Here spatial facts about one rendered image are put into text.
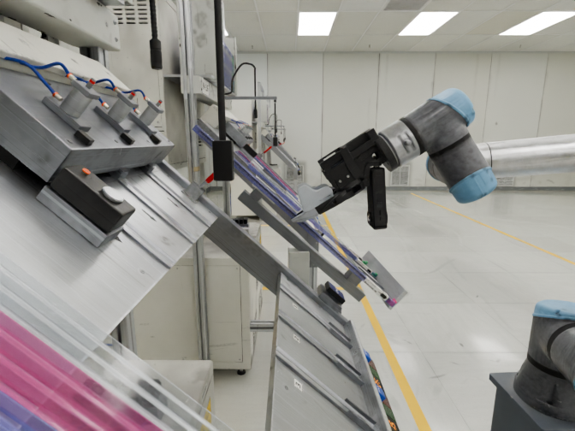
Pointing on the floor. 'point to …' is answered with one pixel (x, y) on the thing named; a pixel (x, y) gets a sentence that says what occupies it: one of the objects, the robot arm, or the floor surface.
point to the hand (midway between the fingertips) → (299, 219)
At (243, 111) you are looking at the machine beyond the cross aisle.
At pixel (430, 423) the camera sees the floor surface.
